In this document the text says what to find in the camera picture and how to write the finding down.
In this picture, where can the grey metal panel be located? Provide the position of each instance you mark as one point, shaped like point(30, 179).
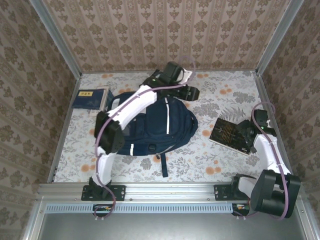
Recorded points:
point(175, 227)

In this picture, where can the floral tablecloth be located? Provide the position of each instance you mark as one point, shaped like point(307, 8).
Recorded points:
point(112, 80)

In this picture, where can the black book with gold print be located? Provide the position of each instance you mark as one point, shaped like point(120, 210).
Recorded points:
point(225, 135)

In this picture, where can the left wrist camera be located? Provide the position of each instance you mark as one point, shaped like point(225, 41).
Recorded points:
point(187, 76)

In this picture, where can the aluminium table side rail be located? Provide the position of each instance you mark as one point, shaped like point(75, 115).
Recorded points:
point(68, 112)
point(268, 100)

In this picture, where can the pale covered navy book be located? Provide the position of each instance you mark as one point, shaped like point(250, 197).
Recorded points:
point(96, 112)

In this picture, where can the aluminium frame post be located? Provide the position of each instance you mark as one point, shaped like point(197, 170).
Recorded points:
point(56, 37)
point(280, 37)

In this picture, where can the aluminium mounting rail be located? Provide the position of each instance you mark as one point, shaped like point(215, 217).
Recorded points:
point(170, 190)

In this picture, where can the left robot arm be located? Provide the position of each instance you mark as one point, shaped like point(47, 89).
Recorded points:
point(135, 105)

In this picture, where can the navy blue backpack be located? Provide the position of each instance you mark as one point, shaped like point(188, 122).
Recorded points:
point(155, 130)

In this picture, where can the navy book with yellow label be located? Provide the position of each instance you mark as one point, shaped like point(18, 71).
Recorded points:
point(87, 101)

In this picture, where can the aluminium table end rail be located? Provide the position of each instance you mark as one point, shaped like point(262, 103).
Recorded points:
point(112, 71)

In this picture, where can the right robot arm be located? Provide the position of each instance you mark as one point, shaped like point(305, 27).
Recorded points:
point(267, 155)

